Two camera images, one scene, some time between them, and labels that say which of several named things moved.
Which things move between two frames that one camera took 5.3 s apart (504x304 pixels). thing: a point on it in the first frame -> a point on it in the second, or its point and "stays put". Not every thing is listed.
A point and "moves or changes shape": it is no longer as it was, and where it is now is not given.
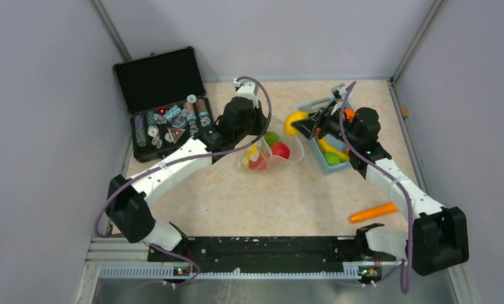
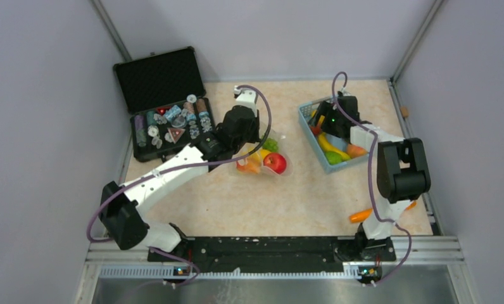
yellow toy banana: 327,148 stays put
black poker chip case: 166,102 stays put
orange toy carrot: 385,209 stays put
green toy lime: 332,158 stays put
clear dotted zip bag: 271,147 moves or changes shape
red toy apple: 281,149 -> 276,161
